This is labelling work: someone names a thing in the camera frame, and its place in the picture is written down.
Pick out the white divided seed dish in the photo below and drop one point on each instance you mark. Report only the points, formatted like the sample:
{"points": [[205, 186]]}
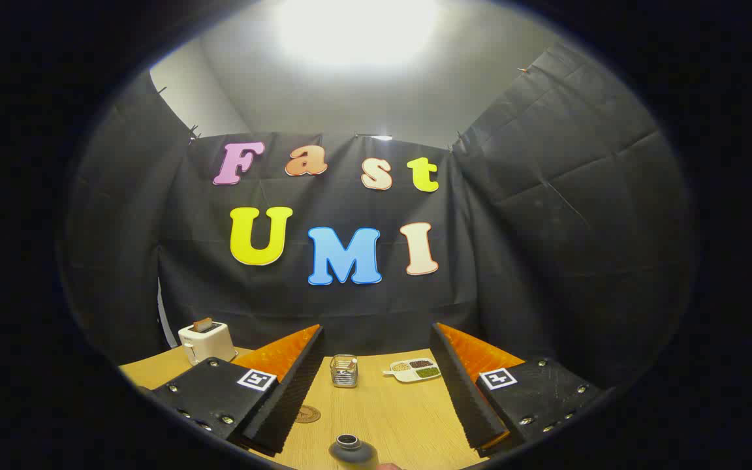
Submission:
{"points": [[412, 371]]}

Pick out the black backdrop cloth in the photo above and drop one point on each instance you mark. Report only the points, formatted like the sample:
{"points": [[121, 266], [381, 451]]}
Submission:
{"points": [[546, 228]]}

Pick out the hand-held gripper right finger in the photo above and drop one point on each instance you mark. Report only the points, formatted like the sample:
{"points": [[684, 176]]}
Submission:
{"points": [[464, 398]]}

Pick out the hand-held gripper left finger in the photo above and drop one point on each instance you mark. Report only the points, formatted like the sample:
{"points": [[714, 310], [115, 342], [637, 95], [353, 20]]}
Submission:
{"points": [[291, 398]]}

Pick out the toast slice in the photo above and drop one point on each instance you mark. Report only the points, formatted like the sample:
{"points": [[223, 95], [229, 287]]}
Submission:
{"points": [[203, 324]]}

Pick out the white toaster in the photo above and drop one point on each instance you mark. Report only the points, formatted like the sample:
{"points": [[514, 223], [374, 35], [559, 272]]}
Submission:
{"points": [[209, 343]]}

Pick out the round brown coaster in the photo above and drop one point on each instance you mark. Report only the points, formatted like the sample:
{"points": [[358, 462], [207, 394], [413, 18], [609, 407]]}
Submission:
{"points": [[307, 414]]}

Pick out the wooden table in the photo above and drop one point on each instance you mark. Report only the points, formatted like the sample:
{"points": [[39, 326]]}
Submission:
{"points": [[382, 418]]}

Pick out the silver bottle with green label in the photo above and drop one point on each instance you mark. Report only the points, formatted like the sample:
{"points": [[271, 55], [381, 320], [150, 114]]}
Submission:
{"points": [[353, 452]]}

